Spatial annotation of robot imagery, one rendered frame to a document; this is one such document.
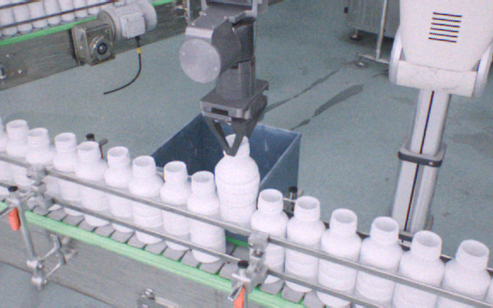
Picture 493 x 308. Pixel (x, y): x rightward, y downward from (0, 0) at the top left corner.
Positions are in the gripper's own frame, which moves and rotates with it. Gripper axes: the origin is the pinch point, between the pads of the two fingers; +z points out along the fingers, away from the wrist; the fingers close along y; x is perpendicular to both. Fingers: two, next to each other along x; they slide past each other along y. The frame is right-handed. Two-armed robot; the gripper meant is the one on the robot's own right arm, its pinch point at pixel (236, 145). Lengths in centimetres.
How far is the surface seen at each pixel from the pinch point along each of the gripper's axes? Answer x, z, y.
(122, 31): -100, 28, -101
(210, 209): -3.9, 11.9, 2.4
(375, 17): -59, 99, -387
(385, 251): 24.4, 11.0, 1.6
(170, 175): -11.7, 8.2, 1.4
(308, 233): 12.9, 11.5, 1.8
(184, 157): -39, 39, -45
